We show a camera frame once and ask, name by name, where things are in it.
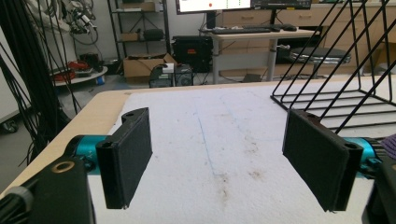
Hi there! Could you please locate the round white platform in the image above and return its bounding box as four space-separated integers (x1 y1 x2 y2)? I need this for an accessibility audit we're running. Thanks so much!
50 65 109 88

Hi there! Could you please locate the purple cloth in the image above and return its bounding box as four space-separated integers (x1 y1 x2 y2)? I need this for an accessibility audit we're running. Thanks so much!
380 133 396 162

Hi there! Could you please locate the black equipment case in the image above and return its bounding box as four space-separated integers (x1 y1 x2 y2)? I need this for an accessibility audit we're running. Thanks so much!
171 35 215 74

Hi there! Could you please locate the black metal shelf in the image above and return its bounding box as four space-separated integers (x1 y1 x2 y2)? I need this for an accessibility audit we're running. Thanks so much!
106 0 172 68

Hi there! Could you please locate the wooden drawer cabinet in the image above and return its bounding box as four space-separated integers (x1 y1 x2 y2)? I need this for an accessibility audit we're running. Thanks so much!
221 2 396 29

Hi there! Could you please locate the black wire rack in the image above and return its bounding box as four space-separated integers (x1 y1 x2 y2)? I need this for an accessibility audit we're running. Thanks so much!
270 0 396 135

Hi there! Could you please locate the white table mat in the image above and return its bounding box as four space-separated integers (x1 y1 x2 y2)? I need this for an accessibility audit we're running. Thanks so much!
87 79 396 224

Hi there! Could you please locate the bundle of black cables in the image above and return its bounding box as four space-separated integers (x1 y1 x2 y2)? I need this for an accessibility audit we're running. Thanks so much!
0 0 82 166

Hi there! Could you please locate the computer monitor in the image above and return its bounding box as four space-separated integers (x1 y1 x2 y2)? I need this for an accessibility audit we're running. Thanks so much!
175 0 313 30

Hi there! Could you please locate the open cardboard box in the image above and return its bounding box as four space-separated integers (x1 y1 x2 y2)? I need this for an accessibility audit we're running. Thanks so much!
122 52 178 84

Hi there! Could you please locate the light wooden desk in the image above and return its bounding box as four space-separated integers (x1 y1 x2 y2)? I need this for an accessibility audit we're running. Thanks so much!
199 28 317 86

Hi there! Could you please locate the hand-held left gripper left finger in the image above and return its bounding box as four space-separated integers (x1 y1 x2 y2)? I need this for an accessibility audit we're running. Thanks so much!
95 106 154 210

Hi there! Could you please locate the small computer case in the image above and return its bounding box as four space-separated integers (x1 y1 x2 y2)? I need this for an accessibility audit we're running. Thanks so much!
148 63 194 89

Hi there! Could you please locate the black computer mouse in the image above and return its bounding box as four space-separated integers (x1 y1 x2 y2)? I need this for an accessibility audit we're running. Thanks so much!
281 23 299 33

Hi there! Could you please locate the black keyboard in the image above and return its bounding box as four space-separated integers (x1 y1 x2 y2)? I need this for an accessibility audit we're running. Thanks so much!
211 27 273 35

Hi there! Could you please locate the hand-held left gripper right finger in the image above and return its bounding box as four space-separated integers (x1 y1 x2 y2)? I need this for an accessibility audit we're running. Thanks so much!
281 109 364 213

